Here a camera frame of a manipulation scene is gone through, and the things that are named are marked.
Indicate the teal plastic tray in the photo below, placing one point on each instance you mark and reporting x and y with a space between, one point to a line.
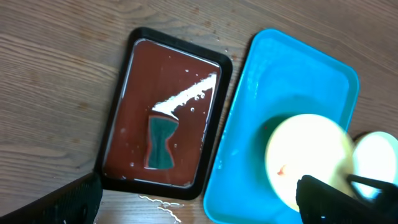
282 77

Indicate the yellow-green plate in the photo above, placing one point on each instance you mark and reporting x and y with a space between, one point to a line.
308 144

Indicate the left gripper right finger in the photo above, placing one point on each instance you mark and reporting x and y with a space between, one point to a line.
320 203

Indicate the light blue plate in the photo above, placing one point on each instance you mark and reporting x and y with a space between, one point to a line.
375 156

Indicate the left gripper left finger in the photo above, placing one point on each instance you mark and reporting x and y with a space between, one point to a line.
75 203

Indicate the green and orange sponge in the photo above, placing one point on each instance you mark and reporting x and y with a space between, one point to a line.
160 128

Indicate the black tray with red water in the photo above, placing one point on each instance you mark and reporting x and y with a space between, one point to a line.
166 75

